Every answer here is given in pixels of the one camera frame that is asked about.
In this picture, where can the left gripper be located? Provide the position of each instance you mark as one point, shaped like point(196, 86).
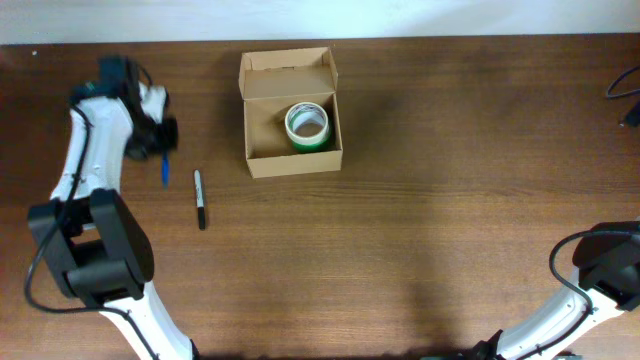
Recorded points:
point(168, 142)

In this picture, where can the blue pen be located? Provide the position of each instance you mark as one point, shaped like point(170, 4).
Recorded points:
point(165, 170)

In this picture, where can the black sharpie marker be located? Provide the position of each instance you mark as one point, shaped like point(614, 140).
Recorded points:
point(200, 206)

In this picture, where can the brown cardboard box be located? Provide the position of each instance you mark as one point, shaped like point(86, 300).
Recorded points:
point(270, 83)

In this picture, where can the white masking tape roll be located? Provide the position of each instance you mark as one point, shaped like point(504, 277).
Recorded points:
point(307, 122)

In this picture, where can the green tape roll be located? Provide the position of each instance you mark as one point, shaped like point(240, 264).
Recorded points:
point(319, 146)

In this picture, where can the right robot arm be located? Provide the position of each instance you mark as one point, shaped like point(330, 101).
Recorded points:
point(598, 270)

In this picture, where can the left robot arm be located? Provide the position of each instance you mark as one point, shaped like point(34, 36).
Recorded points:
point(92, 255)

